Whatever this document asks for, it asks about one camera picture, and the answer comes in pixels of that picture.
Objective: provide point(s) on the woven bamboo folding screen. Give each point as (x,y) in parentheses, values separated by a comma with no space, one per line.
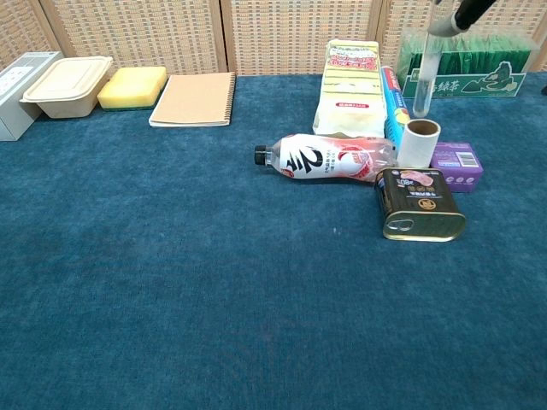
(141,34)

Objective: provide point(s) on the grey white power strip box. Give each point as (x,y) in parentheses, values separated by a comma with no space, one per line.
(10,85)

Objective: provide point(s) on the clear box green tea bags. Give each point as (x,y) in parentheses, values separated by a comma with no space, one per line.
(483,60)

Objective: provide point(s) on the blue cling film box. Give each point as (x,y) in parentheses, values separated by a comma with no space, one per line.
(395,117)

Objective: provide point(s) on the black gold luncheon meat can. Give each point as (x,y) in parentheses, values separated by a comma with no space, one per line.
(421,200)

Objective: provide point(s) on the glass test tube white cap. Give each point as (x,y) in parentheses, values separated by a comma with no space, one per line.
(427,77)

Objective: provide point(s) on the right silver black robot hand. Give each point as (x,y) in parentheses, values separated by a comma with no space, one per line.
(463,17)

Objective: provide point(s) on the yellow sponge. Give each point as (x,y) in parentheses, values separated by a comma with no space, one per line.
(128,96)
(147,72)

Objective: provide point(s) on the blue table cloth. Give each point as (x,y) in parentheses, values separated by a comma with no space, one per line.
(192,277)

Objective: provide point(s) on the plastic bottle pink white label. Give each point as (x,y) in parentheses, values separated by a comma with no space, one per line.
(316,160)

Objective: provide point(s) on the beige lidded food container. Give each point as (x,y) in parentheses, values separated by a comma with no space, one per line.
(66,85)

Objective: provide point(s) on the kraft spiral notebook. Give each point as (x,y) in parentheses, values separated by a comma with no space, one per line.
(194,100)

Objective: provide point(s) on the small purple box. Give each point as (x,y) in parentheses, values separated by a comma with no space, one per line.
(459,164)

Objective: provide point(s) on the yellow snack bag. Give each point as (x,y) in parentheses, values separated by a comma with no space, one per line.
(349,94)

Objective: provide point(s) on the white paper roll cardboard core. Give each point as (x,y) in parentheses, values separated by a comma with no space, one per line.
(416,147)

